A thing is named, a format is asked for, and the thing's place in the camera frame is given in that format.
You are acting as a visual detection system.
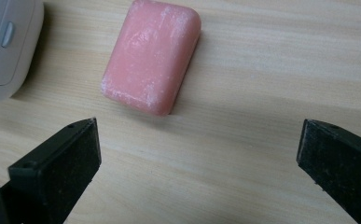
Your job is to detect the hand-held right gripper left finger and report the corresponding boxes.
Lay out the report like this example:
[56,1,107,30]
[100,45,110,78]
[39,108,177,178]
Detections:
[0,117,103,224]

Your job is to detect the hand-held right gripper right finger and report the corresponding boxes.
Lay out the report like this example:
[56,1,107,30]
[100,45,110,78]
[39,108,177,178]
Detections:
[296,119,361,224]

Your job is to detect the pink soap bar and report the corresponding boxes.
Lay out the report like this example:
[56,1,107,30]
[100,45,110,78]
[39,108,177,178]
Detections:
[100,0,202,117]

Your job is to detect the white plastic soap box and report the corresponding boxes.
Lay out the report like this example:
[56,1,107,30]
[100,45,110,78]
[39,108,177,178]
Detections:
[0,0,45,105]

